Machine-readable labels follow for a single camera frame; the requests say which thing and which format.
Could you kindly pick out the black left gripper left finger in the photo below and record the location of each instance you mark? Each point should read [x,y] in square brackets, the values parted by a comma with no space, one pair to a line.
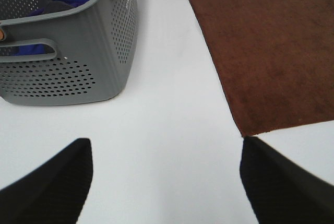
[55,192]

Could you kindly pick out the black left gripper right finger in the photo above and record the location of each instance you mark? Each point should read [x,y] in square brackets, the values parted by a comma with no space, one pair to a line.
[279,190]

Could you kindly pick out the brown towel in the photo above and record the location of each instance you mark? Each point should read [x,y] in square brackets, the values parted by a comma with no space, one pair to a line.
[274,59]

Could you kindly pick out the grey perforated laundry basket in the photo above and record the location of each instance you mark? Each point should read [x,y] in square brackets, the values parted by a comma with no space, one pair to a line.
[93,49]

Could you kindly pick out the dark grey cloth in basket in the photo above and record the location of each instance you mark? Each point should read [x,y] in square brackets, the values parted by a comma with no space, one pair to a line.
[56,6]

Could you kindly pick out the blue cloth in basket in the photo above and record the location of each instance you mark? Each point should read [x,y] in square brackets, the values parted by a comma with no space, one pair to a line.
[36,49]

